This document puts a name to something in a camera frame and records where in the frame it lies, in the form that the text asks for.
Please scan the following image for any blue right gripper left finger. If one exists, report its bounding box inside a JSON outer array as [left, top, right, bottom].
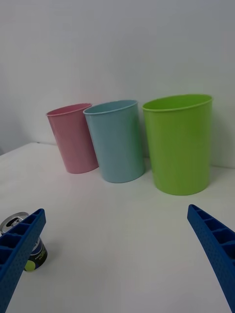
[[0, 208, 47, 307]]

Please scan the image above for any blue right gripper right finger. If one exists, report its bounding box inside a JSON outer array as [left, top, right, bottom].
[[187, 204, 235, 313]]

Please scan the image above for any black drink can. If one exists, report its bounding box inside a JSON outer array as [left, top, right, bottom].
[[0, 211, 48, 272]]

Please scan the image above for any green plastic bin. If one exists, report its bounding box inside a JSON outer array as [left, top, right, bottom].
[[142, 93, 213, 196]]

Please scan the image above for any pink plastic bin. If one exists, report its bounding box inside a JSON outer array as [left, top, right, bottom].
[[46, 102, 100, 174]]

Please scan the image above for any pale blue plastic bin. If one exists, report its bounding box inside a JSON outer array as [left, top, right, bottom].
[[82, 99, 145, 183]]

